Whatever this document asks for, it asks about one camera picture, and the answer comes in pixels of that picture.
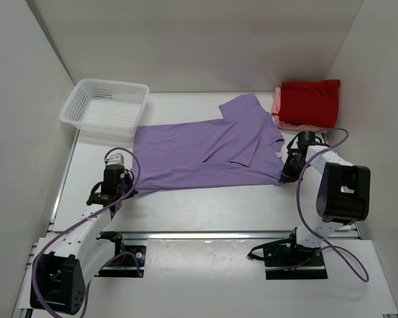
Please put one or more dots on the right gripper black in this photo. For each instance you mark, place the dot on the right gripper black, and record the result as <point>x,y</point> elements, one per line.
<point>290,167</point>

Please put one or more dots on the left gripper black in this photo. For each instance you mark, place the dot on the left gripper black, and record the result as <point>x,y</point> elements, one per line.
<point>127,185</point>

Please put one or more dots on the purple t shirt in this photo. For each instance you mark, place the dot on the purple t shirt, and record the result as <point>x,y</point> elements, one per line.
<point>240,149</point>

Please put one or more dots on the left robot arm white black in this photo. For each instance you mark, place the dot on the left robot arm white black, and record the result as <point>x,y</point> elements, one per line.
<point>63,269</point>

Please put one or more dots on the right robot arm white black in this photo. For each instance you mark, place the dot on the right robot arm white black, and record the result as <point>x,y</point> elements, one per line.
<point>342,199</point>

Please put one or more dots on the pink folded t shirt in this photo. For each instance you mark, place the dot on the pink folded t shirt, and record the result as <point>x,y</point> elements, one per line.
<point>275,109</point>

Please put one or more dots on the red folded t shirt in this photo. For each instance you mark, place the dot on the red folded t shirt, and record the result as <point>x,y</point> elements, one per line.
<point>314,103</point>

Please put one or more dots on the white plastic basket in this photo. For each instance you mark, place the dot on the white plastic basket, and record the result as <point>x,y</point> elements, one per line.
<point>106,107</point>

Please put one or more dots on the aluminium rail frame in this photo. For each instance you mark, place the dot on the aluminium rail frame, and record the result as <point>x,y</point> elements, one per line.
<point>196,263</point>

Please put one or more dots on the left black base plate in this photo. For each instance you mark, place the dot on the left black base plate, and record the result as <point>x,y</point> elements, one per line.
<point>130,263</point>

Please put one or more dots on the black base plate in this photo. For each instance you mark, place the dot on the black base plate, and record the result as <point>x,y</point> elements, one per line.
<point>130,263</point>
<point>280,266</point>

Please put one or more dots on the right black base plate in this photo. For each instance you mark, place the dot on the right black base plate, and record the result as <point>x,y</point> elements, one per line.
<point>280,266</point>

